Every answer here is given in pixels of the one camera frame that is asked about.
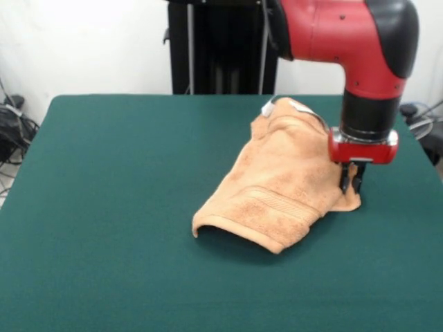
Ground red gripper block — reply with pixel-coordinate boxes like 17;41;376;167
327;127;400;194

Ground tan terry towel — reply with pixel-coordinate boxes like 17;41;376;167
192;97;363;255

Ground dark green table cloth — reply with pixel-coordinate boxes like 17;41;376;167
0;93;443;332

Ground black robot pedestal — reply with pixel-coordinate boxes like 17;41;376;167
162;0;288;95

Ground black cable bundle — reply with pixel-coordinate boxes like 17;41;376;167
0;103;39;166

